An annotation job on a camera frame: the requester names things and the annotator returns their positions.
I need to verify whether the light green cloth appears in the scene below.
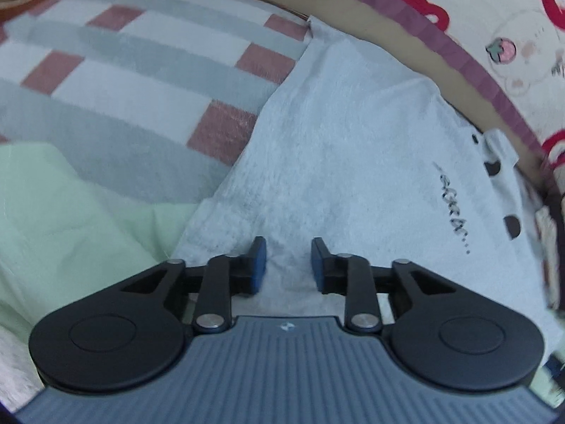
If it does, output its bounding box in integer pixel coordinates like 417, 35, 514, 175
0, 141, 200, 333

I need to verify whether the grey white pink checked blanket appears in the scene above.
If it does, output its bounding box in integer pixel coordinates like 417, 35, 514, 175
0, 0, 312, 186

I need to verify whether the printed quilt with purple trim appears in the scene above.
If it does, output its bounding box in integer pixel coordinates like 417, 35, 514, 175
287, 0, 565, 169

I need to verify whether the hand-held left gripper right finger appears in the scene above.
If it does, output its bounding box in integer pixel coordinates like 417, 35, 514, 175
311, 237, 458, 335

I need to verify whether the light grey garment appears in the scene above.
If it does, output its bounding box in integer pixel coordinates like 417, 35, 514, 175
170, 15, 558, 354

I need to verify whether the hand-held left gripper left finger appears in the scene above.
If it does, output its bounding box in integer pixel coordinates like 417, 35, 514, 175
120, 236, 269, 335

